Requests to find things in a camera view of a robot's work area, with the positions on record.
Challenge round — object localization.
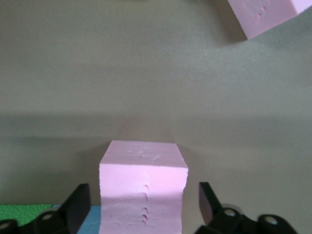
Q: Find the greyish blue foam block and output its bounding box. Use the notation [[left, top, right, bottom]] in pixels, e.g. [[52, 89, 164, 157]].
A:
[[52, 204, 102, 234]]

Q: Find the green foam block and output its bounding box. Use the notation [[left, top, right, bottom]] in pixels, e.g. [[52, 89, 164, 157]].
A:
[[0, 204, 54, 227]]

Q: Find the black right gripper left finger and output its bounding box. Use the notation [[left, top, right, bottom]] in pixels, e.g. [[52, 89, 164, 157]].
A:
[[0, 183, 91, 234]]

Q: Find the pink foam block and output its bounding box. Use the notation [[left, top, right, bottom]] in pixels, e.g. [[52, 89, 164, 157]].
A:
[[226, 0, 312, 41], [98, 140, 190, 234]]

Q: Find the brown table cover sheet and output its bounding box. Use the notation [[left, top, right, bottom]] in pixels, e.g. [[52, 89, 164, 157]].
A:
[[0, 0, 312, 234]]

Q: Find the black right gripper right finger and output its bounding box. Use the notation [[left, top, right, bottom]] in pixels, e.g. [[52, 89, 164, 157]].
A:
[[196, 181, 299, 234]]

